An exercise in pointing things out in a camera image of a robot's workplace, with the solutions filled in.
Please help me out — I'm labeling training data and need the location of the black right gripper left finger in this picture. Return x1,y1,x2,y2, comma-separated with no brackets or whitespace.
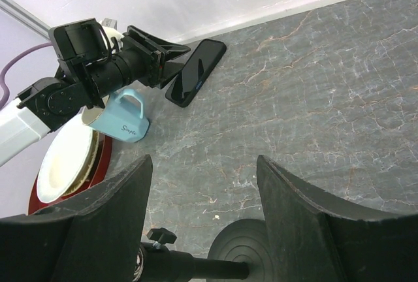
1,155,153,281

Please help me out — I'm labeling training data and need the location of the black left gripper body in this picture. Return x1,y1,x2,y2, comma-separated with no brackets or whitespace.
112,25,166,89

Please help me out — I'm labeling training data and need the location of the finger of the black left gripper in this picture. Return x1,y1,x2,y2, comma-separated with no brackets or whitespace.
161,61,185,89
143,32,191,62

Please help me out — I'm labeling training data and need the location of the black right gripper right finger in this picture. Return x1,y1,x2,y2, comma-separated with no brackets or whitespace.
257,155,417,281

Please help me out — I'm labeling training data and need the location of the black smartphone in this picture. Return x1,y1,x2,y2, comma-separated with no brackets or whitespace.
165,39,227,108

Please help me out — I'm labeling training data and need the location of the black round-base phone stand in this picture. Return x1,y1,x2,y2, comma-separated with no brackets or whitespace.
133,219,274,281

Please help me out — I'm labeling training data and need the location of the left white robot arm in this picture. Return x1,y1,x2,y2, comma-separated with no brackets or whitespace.
1,18,190,164

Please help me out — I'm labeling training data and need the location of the light blue ceramic mug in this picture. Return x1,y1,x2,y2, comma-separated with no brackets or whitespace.
81,88,150,143

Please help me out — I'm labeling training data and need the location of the white paper plate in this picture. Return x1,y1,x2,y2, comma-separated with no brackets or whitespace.
37,114,99,204

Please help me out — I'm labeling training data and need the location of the red round tray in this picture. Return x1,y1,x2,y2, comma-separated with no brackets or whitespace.
27,134,112,214

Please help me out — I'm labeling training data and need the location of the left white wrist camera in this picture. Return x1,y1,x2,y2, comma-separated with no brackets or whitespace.
99,18,124,53

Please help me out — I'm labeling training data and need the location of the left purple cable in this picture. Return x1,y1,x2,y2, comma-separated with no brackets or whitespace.
0,42,53,106

